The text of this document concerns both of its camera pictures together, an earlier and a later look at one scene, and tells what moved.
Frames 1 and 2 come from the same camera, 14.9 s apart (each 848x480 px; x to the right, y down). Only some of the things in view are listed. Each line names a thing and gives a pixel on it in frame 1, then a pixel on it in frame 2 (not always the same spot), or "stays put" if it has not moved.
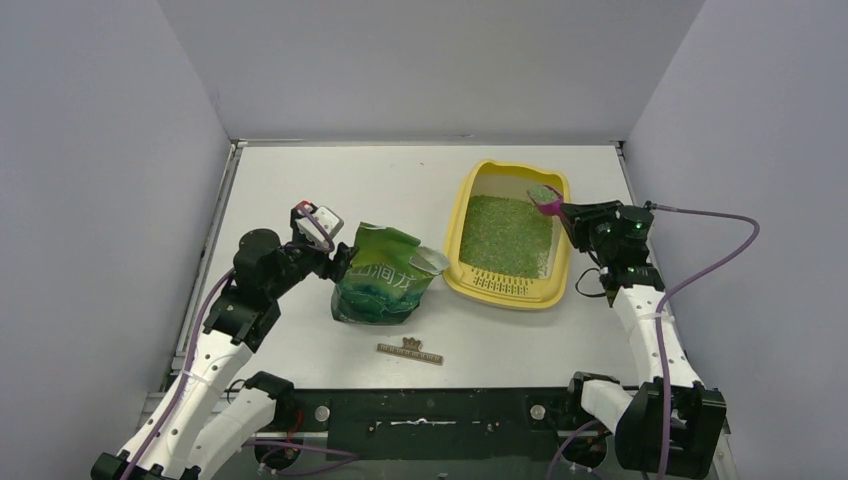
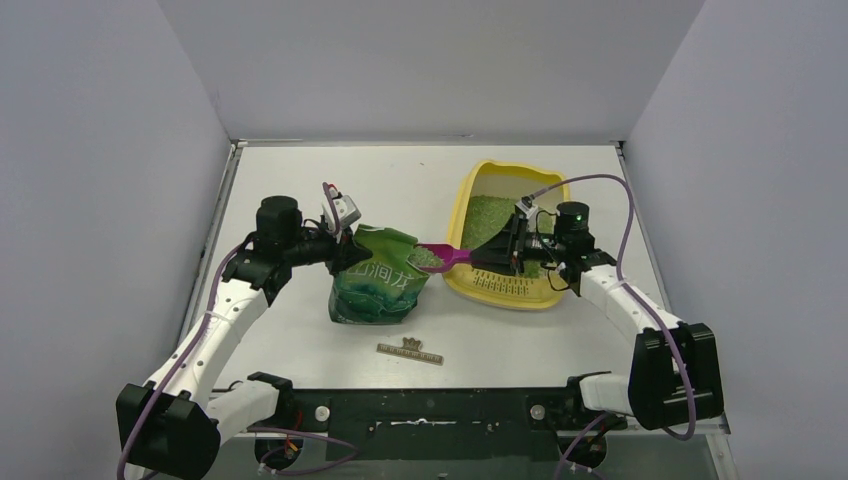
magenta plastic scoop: (547, 199) → (449, 255)
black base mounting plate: (431, 424) stays put
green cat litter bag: (387, 277) stays put
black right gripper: (579, 220) → (519, 245)
